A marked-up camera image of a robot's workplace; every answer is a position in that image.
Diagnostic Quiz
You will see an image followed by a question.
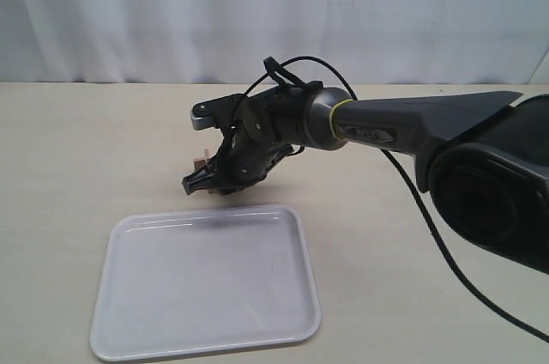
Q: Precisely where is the white backdrop curtain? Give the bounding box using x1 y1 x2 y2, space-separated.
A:
1 0 548 84

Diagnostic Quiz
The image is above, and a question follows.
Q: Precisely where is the black cable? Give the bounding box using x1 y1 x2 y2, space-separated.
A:
244 55 549 348

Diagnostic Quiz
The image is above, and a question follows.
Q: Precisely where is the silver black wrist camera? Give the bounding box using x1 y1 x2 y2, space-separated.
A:
190 94 242 130

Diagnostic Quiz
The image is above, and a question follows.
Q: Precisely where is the white plastic tray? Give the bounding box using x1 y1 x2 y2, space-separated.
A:
90 204 322 362

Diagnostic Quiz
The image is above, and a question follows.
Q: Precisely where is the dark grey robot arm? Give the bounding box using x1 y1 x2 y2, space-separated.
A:
182 82 548 272

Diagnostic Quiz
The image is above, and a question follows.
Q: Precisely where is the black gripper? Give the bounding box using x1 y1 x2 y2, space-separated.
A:
181 88 307 196

